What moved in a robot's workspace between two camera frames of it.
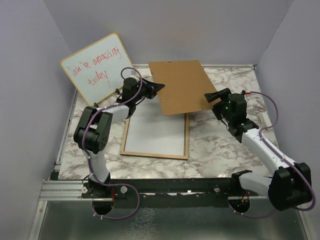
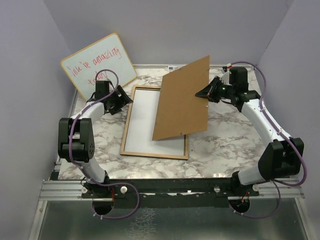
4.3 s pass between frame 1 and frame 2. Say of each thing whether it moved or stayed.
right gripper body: moved
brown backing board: moved
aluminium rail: stayed
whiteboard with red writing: stayed
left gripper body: moved
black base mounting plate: stayed
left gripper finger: moved
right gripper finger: moved
